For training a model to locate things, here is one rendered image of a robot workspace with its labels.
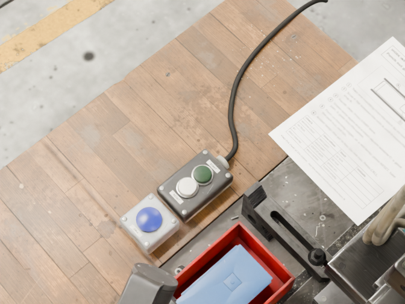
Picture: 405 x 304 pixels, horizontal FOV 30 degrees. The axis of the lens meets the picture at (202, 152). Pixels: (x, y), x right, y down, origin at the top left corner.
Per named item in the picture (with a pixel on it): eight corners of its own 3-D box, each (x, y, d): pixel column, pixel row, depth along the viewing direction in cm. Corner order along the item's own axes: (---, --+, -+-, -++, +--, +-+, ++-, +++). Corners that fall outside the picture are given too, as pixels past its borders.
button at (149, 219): (131, 222, 118) (130, 217, 116) (150, 205, 119) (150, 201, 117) (147, 240, 116) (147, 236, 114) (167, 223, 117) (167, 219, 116)
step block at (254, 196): (240, 213, 120) (243, 192, 112) (254, 202, 121) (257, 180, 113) (269, 242, 118) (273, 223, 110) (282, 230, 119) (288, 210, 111)
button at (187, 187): (174, 190, 120) (174, 185, 118) (188, 178, 121) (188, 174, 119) (187, 202, 119) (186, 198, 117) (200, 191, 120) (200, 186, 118)
